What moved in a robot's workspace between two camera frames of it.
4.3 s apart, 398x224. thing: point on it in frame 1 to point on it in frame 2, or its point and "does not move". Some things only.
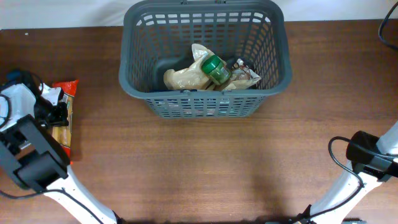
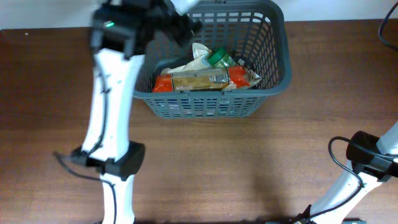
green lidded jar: x=216 y=69 to x=220 y=58
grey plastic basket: x=157 y=37 does not move
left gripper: x=61 y=119 to x=177 y=30
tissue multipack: x=194 y=107 does not move
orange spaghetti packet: x=62 y=134 to x=208 y=79
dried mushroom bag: x=242 y=76 does not move
